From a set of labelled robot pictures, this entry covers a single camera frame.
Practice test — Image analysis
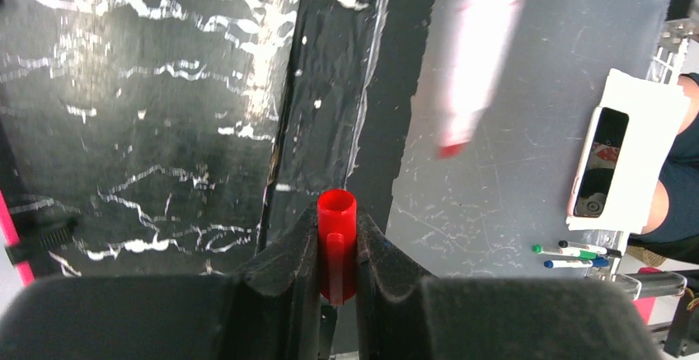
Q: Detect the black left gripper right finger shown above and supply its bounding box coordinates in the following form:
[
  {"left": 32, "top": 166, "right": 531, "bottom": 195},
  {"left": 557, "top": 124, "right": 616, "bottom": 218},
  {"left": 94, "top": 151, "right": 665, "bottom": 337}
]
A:
[{"left": 356, "top": 209, "right": 660, "bottom": 359}]

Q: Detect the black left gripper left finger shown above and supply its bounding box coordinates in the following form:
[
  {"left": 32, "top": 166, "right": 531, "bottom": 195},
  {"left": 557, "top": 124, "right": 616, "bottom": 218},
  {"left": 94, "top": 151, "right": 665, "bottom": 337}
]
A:
[{"left": 1, "top": 206, "right": 320, "bottom": 359}]

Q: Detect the red marker cap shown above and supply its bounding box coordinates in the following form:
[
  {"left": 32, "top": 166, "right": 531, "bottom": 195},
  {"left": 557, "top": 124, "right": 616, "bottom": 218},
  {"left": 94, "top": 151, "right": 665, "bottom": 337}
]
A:
[{"left": 317, "top": 189, "right": 357, "bottom": 306}]

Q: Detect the pink framed whiteboard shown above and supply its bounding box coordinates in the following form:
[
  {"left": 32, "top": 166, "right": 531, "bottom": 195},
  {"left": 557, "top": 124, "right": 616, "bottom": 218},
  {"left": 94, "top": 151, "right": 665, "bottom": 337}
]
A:
[{"left": 1, "top": 195, "right": 35, "bottom": 314}]

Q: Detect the white red whiteboard marker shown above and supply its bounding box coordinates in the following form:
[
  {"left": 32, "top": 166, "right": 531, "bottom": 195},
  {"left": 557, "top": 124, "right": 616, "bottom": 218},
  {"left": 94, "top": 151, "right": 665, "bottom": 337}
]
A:
[{"left": 434, "top": 0, "right": 526, "bottom": 158}]

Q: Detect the green whiteboard marker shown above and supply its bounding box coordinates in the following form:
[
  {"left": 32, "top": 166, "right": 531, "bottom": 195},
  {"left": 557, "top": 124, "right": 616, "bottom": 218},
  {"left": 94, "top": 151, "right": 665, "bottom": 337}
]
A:
[{"left": 532, "top": 245, "right": 598, "bottom": 259}]

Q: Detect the blue whiteboard marker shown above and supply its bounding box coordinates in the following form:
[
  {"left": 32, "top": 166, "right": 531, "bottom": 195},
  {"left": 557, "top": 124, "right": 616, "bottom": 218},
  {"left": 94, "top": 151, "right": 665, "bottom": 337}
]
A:
[{"left": 543, "top": 258, "right": 609, "bottom": 269}]

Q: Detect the black whiteboard marker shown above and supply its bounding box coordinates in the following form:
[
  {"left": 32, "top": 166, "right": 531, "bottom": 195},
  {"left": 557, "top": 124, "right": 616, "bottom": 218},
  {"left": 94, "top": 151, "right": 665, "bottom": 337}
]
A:
[{"left": 558, "top": 241, "right": 623, "bottom": 258}]

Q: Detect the seated person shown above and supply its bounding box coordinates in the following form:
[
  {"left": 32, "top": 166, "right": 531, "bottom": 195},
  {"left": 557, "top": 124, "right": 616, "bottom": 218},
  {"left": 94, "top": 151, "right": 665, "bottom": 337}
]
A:
[{"left": 629, "top": 72, "right": 698, "bottom": 264}]

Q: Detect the white phone holder box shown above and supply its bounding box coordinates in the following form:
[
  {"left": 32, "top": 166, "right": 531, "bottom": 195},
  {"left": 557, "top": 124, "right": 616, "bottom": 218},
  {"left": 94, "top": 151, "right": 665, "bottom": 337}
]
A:
[{"left": 565, "top": 69, "right": 690, "bottom": 234}]

